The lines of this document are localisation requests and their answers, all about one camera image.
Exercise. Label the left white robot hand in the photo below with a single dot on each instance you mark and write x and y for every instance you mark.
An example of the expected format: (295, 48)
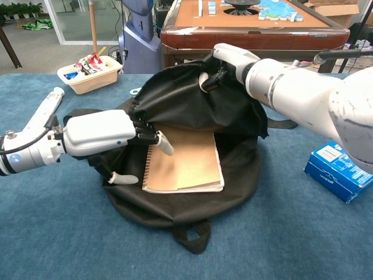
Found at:
(96, 131)

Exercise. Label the potted green plants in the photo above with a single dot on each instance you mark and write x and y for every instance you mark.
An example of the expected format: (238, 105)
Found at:
(23, 10)

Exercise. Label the white toothpaste tube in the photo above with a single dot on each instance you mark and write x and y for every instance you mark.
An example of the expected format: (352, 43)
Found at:
(49, 105)

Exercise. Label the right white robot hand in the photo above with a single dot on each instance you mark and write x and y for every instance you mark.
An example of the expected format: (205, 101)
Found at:
(233, 56)

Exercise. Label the green cloth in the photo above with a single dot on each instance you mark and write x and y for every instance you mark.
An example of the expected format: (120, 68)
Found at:
(38, 24)

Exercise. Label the black tripod stand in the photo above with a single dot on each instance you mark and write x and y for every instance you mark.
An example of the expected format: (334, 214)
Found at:
(362, 17)

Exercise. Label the dark table leg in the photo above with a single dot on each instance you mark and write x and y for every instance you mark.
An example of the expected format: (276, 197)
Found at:
(11, 52)

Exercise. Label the black mahjong table dial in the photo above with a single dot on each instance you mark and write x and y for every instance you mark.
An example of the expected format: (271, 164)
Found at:
(242, 4)

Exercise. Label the wooden pole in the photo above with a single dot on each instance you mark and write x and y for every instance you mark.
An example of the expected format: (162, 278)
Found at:
(93, 26)

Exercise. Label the blue mahjong tile pile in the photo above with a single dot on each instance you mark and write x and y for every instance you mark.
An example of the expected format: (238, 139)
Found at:
(277, 10)

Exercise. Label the cardboard box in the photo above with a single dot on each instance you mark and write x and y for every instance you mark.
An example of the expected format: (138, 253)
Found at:
(335, 10)

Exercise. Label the brown mahjong table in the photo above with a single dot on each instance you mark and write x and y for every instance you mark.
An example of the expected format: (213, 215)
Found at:
(247, 38)

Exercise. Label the small blue packet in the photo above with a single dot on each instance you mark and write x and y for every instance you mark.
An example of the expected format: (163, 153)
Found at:
(71, 76)

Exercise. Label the beige plastic bin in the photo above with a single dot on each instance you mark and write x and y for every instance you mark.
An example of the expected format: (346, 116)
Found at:
(93, 83)

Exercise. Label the yellow stick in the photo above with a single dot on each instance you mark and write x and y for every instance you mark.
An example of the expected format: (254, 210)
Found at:
(102, 50)

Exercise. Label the blue carton box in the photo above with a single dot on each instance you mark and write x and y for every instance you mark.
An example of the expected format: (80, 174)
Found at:
(335, 172)

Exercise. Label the white mesh basket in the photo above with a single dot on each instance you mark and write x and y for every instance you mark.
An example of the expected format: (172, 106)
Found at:
(362, 62)

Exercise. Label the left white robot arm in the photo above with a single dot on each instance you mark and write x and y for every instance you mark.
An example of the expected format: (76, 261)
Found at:
(29, 157)

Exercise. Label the purple robot base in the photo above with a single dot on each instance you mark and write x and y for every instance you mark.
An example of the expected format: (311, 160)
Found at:
(140, 49)

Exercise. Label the black fabric backpack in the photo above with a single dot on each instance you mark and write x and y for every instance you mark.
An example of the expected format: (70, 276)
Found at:
(189, 96)

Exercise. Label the kraft spiral notebook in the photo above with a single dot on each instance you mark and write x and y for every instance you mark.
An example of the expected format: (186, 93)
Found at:
(189, 163)

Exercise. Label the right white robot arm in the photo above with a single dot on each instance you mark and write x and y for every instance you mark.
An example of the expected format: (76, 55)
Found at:
(306, 90)

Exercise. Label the blue table cloth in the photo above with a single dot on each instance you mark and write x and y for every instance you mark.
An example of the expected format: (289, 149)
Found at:
(58, 218)

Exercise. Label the white plastic brush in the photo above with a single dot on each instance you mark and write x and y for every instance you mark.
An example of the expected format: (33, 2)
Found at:
(134, 91)

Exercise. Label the red snack packets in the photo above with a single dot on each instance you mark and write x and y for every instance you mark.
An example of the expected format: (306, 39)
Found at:
(90, 65)

